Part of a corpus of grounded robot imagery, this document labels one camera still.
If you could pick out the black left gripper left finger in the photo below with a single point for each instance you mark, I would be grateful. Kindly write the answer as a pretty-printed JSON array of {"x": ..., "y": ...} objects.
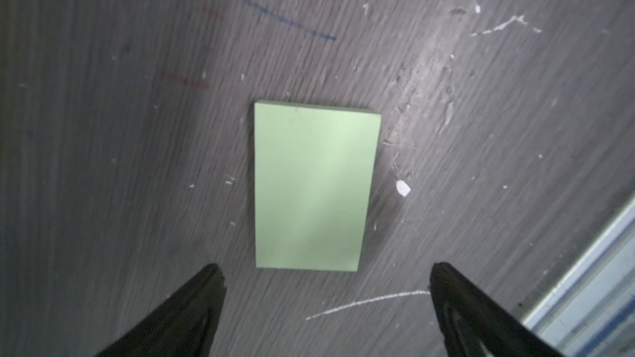
[{"x": 184, "y": 325}]

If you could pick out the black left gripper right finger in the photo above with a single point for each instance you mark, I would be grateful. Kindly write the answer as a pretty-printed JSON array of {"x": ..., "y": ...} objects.
[{"x": 473, "y": 324}]

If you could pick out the green sticky pad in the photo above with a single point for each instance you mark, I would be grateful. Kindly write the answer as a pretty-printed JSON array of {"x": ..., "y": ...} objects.
[{"x": 312, "y": 178}]

